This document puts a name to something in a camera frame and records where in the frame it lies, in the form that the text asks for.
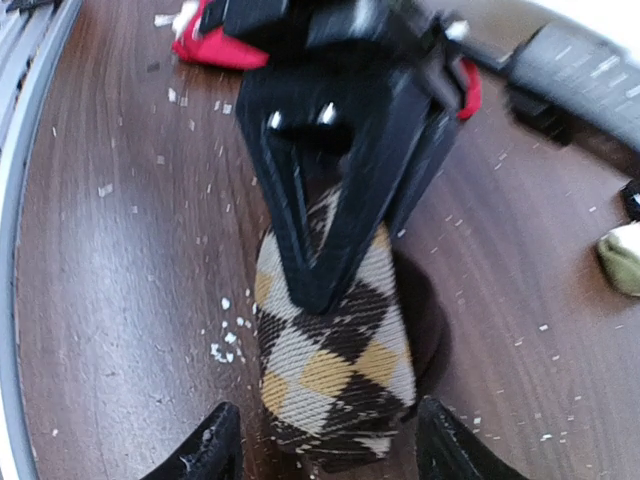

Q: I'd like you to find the red sock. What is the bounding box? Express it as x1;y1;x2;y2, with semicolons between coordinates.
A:
171;1;269;71

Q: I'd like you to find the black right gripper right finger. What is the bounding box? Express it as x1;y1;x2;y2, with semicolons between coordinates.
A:
416;397;525;479

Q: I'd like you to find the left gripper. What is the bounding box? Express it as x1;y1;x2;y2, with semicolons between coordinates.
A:
199;1;480;236

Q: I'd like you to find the beige green-toed sock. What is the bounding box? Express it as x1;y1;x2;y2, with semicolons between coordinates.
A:
596;222;639;297

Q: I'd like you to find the brown beige argyle sock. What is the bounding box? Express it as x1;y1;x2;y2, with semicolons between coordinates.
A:
253;187;454;474

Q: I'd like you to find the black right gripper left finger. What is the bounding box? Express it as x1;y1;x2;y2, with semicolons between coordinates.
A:
143;401;243;480

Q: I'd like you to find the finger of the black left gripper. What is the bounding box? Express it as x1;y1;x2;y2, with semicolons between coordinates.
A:
236;64;430;314

